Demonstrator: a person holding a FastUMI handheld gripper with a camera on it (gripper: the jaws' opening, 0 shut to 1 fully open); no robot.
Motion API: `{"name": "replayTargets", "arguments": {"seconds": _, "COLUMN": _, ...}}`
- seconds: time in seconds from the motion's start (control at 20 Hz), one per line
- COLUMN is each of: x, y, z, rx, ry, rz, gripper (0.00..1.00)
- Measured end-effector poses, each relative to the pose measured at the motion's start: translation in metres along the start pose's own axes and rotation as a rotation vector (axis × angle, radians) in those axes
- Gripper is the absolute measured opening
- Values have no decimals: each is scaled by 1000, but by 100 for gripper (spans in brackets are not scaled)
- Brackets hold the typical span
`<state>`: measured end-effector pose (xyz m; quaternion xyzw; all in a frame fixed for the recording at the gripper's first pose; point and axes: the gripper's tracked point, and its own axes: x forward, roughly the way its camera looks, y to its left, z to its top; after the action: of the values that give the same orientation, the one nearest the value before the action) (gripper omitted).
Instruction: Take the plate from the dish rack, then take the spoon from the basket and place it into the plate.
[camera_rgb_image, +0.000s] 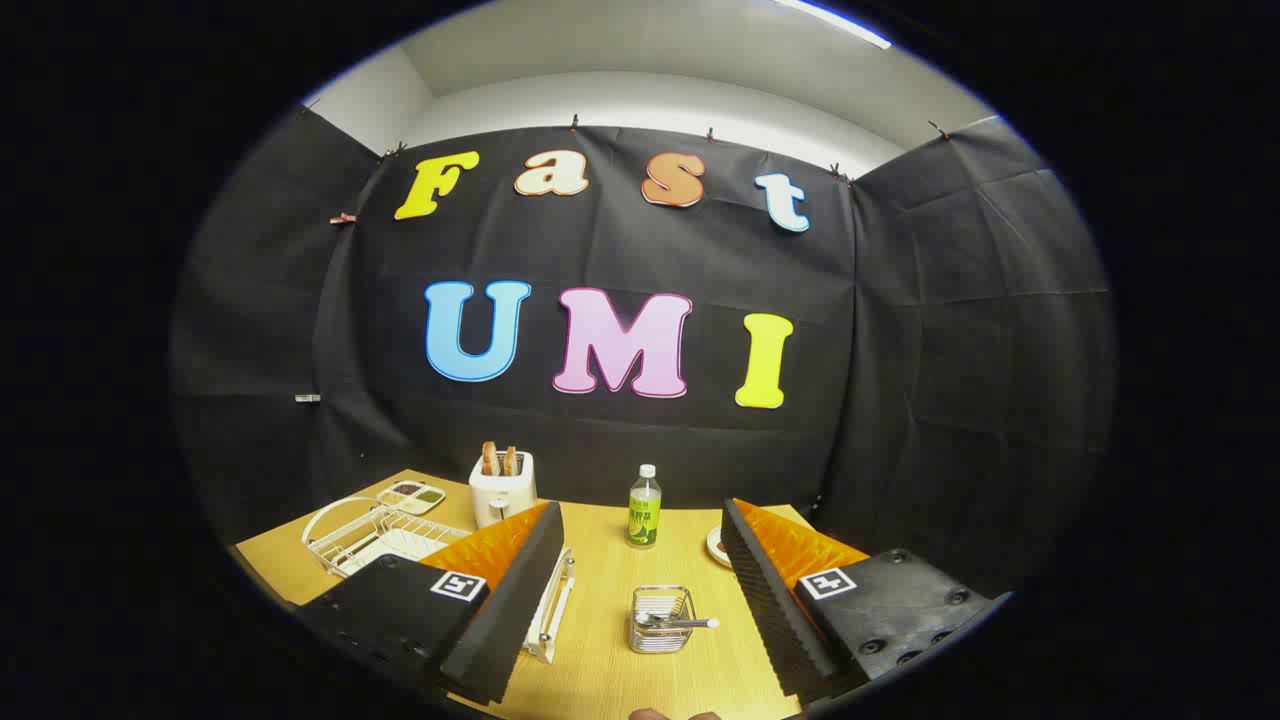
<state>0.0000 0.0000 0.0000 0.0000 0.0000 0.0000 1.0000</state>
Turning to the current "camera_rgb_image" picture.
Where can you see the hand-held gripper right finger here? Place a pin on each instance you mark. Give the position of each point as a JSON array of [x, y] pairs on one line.
[[770, 610]]

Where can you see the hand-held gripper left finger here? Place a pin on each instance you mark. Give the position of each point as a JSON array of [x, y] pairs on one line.
[[510, 610]]

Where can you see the cream round dish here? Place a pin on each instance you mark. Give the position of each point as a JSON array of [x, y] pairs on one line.
[[714, 548]]

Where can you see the white toaster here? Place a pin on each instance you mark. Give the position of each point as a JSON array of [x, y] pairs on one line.
[[500, 497]]

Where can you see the toast slice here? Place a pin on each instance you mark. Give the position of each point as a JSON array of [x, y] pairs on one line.
[[489, 460], [509, 462]]

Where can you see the small divided condiment tray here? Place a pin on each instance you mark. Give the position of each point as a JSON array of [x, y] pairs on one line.
[[410, 497]]

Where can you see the green label drink bottle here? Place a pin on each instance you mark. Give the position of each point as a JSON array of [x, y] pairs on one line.
[[643, 520]]

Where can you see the black backdrop cloth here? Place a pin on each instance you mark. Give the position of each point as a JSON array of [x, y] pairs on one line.
[[900, 350]]

